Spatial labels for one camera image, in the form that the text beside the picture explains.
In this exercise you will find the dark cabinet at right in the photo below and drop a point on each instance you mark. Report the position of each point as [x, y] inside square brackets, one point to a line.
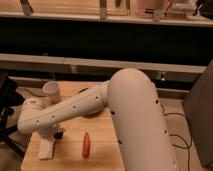
[198, 107]

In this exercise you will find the white sponge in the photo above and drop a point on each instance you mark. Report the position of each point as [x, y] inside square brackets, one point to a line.
[46, 149]

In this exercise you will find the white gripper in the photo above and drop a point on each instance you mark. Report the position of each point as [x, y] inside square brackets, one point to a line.
[50, 133]

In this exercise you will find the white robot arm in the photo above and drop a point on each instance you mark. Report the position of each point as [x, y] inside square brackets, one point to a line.
[132, 99]

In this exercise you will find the orange carrot toy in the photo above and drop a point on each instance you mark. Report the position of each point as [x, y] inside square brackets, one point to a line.
[86, 145]

